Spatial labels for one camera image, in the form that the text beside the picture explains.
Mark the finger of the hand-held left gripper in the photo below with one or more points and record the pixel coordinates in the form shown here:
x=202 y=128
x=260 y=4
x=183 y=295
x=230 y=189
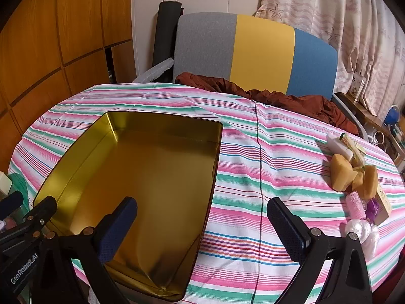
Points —
x=44 y=208
x=12 y=201

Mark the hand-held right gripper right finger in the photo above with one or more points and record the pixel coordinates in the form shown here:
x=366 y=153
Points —
x=287 y=231

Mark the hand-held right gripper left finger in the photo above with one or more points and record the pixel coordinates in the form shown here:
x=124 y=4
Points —
x=116 y=229

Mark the white plastic bag roll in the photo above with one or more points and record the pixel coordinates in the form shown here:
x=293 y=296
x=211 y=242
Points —
x=357 y=231

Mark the pink thread spool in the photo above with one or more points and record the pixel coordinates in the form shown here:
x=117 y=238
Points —
x=354 y=204

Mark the rectangular metal tin box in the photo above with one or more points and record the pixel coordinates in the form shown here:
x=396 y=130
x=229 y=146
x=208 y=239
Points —
x=152 y=164

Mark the purple plastic item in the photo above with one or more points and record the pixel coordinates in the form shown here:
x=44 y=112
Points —
x=375 y=208

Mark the white sponge block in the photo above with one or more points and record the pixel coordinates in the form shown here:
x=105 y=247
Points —
x=338 y=146

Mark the beige cardboard box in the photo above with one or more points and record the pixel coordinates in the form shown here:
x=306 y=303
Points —
x=384 y=204

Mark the green plastic item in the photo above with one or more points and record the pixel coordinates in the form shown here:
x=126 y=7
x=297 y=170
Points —
x=18 y=185

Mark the striped pink green tablecloth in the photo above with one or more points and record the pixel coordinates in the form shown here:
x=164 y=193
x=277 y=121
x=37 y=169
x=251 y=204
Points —
x=253 y=180

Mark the rust brown cloth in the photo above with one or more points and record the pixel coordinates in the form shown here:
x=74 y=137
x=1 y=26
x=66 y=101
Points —
x=284 y=99

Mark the wooden desk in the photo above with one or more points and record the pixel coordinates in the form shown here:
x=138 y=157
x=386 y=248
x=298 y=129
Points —
x=370 y=118

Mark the blue round object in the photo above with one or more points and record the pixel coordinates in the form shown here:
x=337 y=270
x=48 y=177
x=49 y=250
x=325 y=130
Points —
x=392 y=114

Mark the small white printed box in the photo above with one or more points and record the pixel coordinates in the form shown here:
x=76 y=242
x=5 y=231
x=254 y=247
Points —
x=357 y=87

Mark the wooden cabinet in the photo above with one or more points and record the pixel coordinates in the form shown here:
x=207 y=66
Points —
x=47 y=38

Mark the grey yellow blue chair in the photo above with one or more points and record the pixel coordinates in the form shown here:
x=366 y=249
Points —
x=262 y=47

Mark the black rolled mat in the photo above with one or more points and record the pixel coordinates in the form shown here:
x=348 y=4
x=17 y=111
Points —
x=164 y=31

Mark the pink patterned curtain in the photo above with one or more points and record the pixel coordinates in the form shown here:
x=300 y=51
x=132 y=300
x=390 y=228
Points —
x=348 y=12

